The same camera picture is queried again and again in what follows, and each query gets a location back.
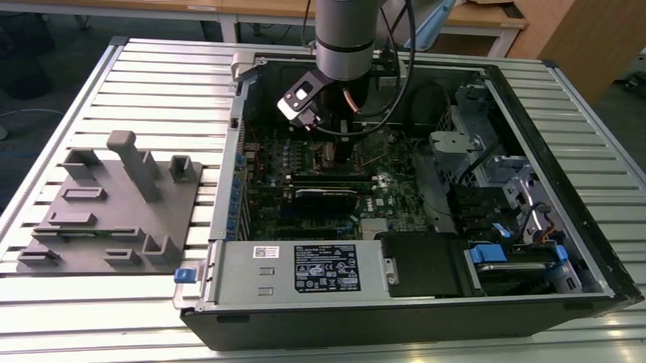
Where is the blue disk carrier handle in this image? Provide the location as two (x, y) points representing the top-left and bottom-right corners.
(466, 244), (507, 265)

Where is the black PC case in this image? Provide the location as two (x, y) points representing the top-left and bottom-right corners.
(171, 51), (645, 352)

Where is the wooden cabinet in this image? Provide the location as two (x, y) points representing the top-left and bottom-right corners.
(507, 0), (646, 105)

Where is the CPU socket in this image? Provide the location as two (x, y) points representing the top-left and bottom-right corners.
(311, 141), (367, 174)

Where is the thick black looped cable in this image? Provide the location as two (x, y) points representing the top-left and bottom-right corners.
(409, 80), (454, 132)

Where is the grey case release latch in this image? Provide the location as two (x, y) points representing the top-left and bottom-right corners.
(230, 52), (255, 83)

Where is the green motherboard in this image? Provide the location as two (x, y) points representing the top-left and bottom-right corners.
(240, 124), (441, 241)

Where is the green RAM stick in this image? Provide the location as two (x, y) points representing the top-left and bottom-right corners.
(55, 229), (115, 238)

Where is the black RAM slot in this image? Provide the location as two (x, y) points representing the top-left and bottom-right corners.
(290, 183), (378, 191)
(293, 172), (379, 179)
(291, 180), (378, 186)
(293, 176), (379, 182)

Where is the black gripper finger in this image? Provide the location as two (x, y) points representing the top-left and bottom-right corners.
(334, 138), (355, 166)

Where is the black drive cable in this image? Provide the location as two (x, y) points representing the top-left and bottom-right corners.
(457, 139), (503, 190)

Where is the wooden desk white frame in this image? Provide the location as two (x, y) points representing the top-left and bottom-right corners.
(222, 0), (530, 58)
(0, 0), (242, 45)

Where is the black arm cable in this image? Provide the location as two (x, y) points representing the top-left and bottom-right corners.
(310, 0), (419, 136)

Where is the silver drive cage bracket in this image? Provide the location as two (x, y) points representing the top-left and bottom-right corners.
(429, 131), (485, 155)

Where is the coloured power wire bundle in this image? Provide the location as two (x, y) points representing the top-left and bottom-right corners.
(535, 221), (562, 244)

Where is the silver power supply unit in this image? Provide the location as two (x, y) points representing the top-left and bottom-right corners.
(199, 240), (394, 308)

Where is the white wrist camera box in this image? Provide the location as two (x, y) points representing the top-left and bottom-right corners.
(275, 70), (325, 121)

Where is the grey parts rack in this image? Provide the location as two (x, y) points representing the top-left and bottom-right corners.
(15, 130), (206, 275)

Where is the black graphics card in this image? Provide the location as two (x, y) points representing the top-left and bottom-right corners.
(294, 188), (361, 219)

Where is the black office chair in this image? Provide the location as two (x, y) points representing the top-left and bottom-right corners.
(0, 11), (56, 101)

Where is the black disk drive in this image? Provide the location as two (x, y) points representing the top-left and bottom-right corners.
(477, 262), (553, 296)

